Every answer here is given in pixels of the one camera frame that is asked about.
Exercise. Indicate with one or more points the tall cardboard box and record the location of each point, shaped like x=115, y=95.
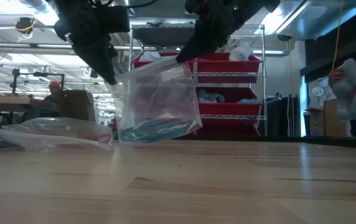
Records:
x=333, y=121

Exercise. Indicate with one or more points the small white item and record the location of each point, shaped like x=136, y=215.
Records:
x=210, y=97

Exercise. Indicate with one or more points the black storage bin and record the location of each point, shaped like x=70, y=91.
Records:
x=162, y=37

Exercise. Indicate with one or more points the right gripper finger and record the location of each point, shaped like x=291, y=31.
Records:
x=203, y=43

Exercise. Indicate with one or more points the white cloth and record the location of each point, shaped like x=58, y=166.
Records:
x=150, y=56

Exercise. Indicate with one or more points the small white plastic bag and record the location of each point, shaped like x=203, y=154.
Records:
x=241, y=53

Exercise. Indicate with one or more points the low cardboard box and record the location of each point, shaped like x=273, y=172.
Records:
x=316, y=124

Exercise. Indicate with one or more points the dark brown box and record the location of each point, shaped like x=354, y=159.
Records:
x=76, y=105

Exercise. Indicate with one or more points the black panels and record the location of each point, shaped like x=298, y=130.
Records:
x=283, y=115

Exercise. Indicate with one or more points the wooden workbench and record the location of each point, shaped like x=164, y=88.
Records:
x=3, y=101

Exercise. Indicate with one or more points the black pipe stand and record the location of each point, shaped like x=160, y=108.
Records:
x=38, y=74

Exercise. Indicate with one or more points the teal cloth item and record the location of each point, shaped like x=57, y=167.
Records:
x=248, y=101

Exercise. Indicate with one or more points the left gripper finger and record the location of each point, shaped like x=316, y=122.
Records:
x=100, y=62

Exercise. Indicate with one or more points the white fan-shaped objects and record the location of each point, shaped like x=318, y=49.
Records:
x=318, y=91

